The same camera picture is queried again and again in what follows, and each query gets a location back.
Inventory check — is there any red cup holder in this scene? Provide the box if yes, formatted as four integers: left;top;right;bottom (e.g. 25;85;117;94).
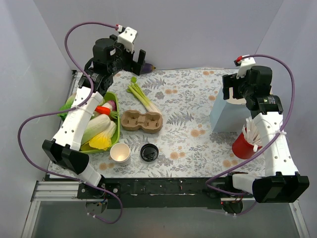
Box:
232;128;262;160

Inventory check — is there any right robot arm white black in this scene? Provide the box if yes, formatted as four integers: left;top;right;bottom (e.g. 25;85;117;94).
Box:
222;66;310;203

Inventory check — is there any purple eggplant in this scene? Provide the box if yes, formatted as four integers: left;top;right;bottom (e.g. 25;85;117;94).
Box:
142;63;156;73

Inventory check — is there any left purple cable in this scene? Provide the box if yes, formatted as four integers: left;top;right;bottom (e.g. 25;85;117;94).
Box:
17;21;124;224

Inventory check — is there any floral table mat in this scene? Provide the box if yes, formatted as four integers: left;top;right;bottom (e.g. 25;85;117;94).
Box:
90;68;265;178

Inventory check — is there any green lettuce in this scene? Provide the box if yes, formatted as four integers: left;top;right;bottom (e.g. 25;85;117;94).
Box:
58;93;76;120

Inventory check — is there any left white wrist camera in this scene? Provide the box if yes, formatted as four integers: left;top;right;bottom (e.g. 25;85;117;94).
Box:
117;25;138;54

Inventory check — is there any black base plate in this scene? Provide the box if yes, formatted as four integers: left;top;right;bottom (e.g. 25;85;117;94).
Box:
44;173;256;211

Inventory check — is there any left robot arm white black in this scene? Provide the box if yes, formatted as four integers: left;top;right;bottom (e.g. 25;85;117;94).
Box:
42;28;146;198

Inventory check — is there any green plastic tray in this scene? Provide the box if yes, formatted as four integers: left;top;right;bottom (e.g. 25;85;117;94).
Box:
80;92;120;154

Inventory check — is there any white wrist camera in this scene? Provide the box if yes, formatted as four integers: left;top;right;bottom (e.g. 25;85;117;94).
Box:
117;25;138;54
234;55;256;79

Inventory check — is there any light blue paper bag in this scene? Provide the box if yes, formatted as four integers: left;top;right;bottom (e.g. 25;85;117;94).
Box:
210;87;251;133

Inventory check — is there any brown cardboard cup carrier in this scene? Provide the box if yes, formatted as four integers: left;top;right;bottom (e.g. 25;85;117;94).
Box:
120;110;163;134

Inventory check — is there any black plastic cup lid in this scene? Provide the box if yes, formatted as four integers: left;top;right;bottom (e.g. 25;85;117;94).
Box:
140;143;159;162

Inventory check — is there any white paper coffee cup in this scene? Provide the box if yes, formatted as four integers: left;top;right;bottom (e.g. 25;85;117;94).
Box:
110;143;131;166

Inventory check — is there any green onion stalk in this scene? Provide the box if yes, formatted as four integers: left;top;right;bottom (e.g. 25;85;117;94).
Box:
127;76;162;115

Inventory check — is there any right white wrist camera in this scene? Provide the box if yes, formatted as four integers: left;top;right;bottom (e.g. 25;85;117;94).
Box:
234;55;256;79

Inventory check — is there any orange carrot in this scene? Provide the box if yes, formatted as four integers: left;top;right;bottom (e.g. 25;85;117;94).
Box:
95;106;119;119

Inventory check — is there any yellow leafy cabbage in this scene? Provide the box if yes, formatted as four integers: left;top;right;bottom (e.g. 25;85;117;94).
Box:
89;121;117;150

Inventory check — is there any aluminium rail frame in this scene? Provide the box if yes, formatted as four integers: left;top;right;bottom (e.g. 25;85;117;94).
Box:
21;70;82;238

